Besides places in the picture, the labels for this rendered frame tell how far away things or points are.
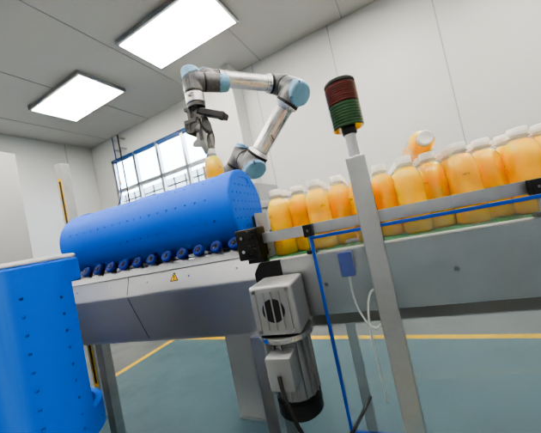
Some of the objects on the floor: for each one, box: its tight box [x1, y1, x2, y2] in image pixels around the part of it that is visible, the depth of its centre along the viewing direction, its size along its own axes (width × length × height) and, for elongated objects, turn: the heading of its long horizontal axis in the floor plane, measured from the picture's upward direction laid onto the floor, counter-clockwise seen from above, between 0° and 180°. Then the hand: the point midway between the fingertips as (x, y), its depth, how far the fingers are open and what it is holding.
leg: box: [250, 334, 288, 433], centre depth 96 cm, size 6×6×63 cm
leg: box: [94, 344, 126, 433], centre depth 143 cm, size 6×6×63 cm
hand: (210, 151), depth 109 cm, fingers closed on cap, 4 cm apart
